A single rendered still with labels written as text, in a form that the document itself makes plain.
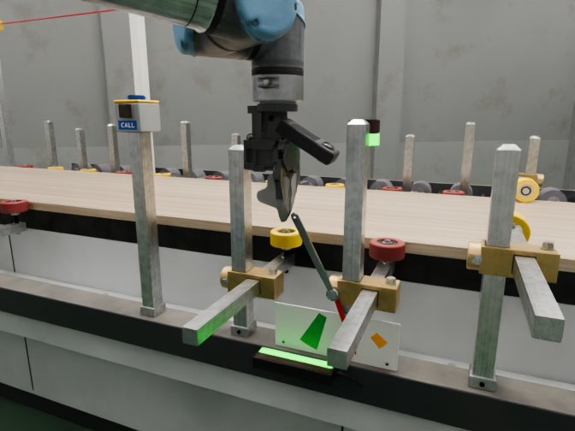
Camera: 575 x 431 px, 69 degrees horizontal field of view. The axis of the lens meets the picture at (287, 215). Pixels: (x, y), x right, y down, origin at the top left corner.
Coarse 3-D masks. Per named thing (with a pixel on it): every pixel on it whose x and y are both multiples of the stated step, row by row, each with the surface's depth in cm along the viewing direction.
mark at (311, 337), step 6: (318, 318) 86; (324, 318) 86; (312, 324) 87; (318, 324) 86; (306, 330) 88; (312, 330) 87; (318, 330) 87; (306, 336) 88; (312, 336) 88; (318, 336) 87; (306, 342) 88; (312, 342) 88; (318, 342) 87
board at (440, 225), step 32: (0, 192) 162; (32, 192) 162; (64, 192) 162; (96, 192) 162; (128, 192) 162; (160, 192) 162; (192, 192) 162; (224, 192) 162; (256, 192) 162; (320, 192) 162; (384, 192) 162; (416, 192) 162; (192, 224) 121; (224, 224) 117; (256, 224) 114; (288, 224) 114; (320, 224) 114; (384, 224) 114; (416, 224) 114; (448, 224) 114; (480, 224) 114; (544, 224) 114; (448, 256) 95
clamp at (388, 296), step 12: (336, 276) 85; (372, 276) 85; (348, 288) 82; (360, 288) 81; (372, 288) 80; (384, 288) 79; (396, 288) 79; (348, 300) 83; (384, 300) 80; (396, 300) 80
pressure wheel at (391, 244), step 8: (376, 240) 97; (384, 240) 96; (392, 240) 98; (400, 240) 97; (376, 248) 94; (384, 248) 92; (392, 248) 92; (400, 248) 93; (376, 256) 94; (384, 256) 93; (392, 256) 93; (400, 256) 93
